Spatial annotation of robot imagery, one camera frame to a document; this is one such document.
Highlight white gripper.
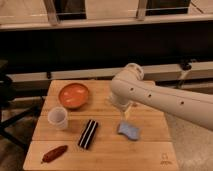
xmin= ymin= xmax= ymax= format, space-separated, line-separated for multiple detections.
xmin=109 ymin=94 xmax=132 ymax=121

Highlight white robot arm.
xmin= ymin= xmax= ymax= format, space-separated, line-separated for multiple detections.
xmin=109 ymin=63 xmax=213 ymax=130

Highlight orange bowl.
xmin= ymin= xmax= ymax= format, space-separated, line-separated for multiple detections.
xmin=58 ymin=83 xmax=89 ymax=109

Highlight white plastic cup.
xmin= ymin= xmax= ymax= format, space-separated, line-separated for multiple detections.
xmin=47 ymin=107 xmax=68 ymax=130

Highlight black white striped eraser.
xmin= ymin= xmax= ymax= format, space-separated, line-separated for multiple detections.
xmin=78 ymin=120 xmax=98 ymax=150

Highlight red sausage toy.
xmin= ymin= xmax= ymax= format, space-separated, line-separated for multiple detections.
xmin=41 ymin=145 xmax=68 ymax=163

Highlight black chair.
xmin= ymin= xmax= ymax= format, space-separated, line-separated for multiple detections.
xmin=0 ymin=59 xmax=44 ymax=150

